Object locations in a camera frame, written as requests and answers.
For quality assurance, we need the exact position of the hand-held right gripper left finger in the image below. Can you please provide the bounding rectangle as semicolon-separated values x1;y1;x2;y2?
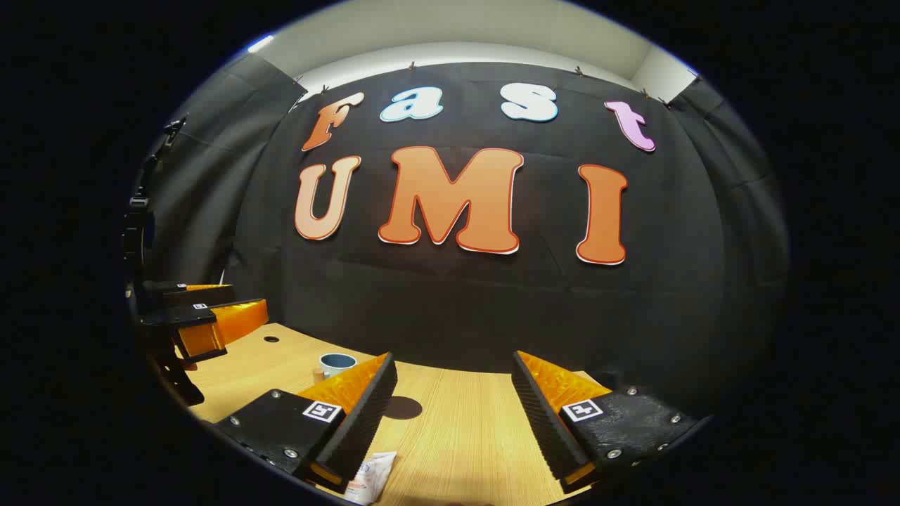
213;351;399;494

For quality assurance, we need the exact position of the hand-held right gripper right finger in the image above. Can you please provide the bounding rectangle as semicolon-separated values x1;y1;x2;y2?
510;349;714;495

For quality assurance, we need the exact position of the dark brown round coaster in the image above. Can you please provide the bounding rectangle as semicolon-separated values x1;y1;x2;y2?
383;396;423;421

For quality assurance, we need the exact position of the white toothpaste tube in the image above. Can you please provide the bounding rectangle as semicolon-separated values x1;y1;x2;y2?
344;451;398;506

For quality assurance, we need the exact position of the white cup with wooden handle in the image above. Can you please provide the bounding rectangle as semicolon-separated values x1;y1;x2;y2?
312;353;358;384

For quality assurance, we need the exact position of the wooden desktop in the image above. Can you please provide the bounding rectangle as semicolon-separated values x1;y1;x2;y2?
151;322;619;506

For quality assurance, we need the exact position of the black backdrop cloth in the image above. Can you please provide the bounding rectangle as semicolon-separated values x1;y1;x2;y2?
144;53;792;415

